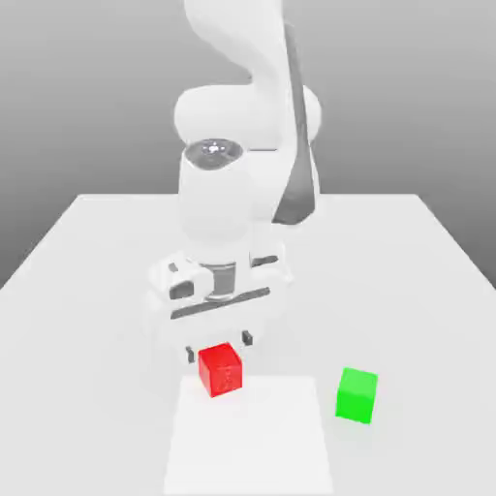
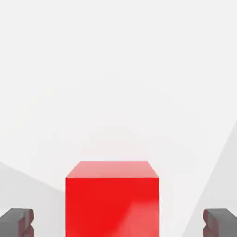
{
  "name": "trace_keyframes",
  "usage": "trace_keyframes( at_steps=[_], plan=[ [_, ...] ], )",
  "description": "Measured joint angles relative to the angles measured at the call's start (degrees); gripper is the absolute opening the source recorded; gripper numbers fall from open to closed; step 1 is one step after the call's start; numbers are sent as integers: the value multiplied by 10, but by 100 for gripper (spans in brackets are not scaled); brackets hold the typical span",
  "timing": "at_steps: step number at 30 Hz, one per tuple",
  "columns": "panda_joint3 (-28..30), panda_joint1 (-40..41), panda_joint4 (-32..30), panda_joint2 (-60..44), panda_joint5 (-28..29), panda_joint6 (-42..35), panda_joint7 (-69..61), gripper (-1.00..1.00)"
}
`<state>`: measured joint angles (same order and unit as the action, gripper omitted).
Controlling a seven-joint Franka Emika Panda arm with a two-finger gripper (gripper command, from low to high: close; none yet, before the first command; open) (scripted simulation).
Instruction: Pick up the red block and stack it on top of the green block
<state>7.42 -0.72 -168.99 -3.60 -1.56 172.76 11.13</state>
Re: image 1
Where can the small green cube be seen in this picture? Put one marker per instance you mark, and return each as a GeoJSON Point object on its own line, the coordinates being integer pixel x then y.
{"type": "Point", "coordinates": [356, 395]}

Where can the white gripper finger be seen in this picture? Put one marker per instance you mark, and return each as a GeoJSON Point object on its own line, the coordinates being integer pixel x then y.
{"type": "Point", "coordinates": [190, 354]}
{"type": "Point", "coordinates": [247, 338]}

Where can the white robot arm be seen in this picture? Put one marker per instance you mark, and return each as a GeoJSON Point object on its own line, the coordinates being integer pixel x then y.
{"type": "Point", "coordinates": [217, 201]}

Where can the small red cube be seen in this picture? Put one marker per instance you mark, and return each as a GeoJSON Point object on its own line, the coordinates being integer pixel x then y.
{"type": "Point", "coordinates": [221, 372]}

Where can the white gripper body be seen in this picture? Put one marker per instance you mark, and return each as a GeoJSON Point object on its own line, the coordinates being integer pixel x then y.
{"type": "Point", "coordinates": [224, 316]}

